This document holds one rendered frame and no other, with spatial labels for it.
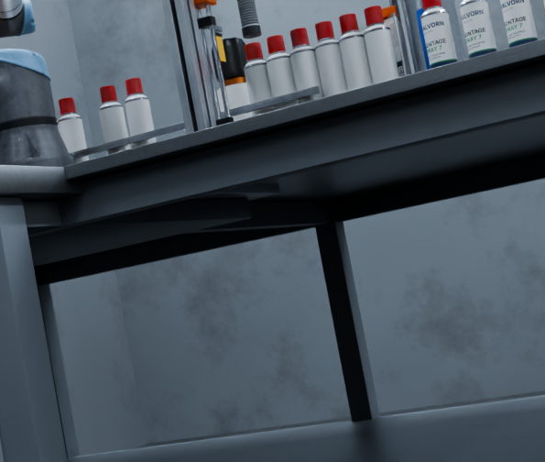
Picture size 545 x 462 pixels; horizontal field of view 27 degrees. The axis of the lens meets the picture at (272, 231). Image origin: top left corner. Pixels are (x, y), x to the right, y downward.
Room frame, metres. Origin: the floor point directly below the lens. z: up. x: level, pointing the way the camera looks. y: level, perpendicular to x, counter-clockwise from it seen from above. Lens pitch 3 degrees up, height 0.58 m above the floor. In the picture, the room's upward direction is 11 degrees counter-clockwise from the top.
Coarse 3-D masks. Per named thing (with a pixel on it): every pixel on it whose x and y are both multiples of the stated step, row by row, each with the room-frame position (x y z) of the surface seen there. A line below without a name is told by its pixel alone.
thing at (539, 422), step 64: (320, 128) 1.56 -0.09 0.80; (384, 128) 1.52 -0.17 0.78; (448, 128) 1.48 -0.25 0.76; (128, 192) 1.69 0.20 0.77; (192, 192) 1.65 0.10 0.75; (384, 192) 2.98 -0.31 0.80; (448, 192) 2.91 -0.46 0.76; (128, 256) 3.33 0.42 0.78; (64, 384) 3.50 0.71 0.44; (192, 448) 3.13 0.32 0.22; (256, 448) 2.88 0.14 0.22; (320, 448) 2.67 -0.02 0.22; (384, 448) 2.48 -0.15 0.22; (448, 448) 2.32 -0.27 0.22; (512, 448) 2.18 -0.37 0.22
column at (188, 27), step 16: (176, 0) 2.14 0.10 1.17; (192, 0) 2.17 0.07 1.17; (176, 16) 2.15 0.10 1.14; (192, 16) 2.16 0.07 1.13; (176, 32) 2.14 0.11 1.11; (192, 32) 2.16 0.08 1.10; (176, 48) 2.14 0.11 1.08; (192, 48) 2.14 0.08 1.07; (176, 64) 2.15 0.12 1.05; (192, 64) 2.13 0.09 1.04; (176, 80) 2.15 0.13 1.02; (192, 80) 2.13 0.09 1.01; (192, 96) 2.14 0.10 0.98; (208, 96) 2.16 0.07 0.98; (192, 112) 2.15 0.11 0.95; (208, 112) 2.16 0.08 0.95; (192, 128) 2.14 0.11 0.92
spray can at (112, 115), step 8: (104, 88) 2.40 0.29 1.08; (112, 88) 2.40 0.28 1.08; (104, 96) 2.40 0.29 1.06; (112, 96) 2.40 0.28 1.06; (104, 104) 2.39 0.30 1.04; (112, 104) 2.39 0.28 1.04; (120, 104) 2.40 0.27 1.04; (104, 112) 2.39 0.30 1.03; (112, 112) 2.39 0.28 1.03; (120, 112) 2.40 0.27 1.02; (104, 120) 2.39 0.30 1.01; (112, 120) 2.39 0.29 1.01; (120, 120) 2.39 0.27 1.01; (104, 128) 2.39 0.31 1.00; (112, 128) 2.39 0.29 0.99; (120, 128) 2.39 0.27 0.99; (104, 136) 2.40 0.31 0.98; (112, 136) 2.39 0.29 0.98; (120, 136) 2.39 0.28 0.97; (112, 152) 2.39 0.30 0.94
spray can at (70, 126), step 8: (64, 104) 2.44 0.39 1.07; (72, 104) 2.45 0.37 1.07; (64, 112) 2.44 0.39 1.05; (72, 112) 2.45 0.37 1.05; (64, 120) 2.43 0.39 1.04; (72, 120) 2.43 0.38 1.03; (80, 120) 2.45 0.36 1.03; (64, 128) 2.43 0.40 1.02; (72, 128) 2.43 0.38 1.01; (80, 128) 2.44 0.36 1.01; (64, 136) 2.44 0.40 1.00; (72, 136) 2.43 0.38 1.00; (80, 136) 2.44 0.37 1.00; (72, 144) 2.43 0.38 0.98; (80, 144) 2.44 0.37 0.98; (80, 160) 2.43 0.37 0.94
